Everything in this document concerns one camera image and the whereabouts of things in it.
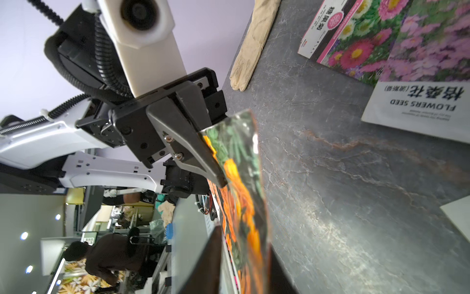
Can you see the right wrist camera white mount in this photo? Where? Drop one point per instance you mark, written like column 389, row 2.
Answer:
column 142, row 35

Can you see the purple flower seed packet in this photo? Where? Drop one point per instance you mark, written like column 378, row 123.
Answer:
column 425, row 85

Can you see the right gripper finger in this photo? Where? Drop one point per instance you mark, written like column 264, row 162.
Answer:
column 205, row 277

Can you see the sunflower seed packet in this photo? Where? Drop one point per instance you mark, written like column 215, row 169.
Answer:
column 458, row 212

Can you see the beige work glove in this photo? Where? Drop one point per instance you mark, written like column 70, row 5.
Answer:
column 263, row 16

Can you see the person in dark shirt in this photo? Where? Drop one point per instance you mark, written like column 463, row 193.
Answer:
column 113, row 253

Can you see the orange marigold seed packet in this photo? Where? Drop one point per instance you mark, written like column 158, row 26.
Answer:
column 242, row 206

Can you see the pink chrysanthemum seed packet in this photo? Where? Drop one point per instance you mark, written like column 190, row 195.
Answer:
column 354, row 38

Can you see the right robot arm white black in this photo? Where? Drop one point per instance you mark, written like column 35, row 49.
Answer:
column 48, row 152

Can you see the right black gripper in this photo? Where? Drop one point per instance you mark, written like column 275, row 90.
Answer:
column 165, row 121

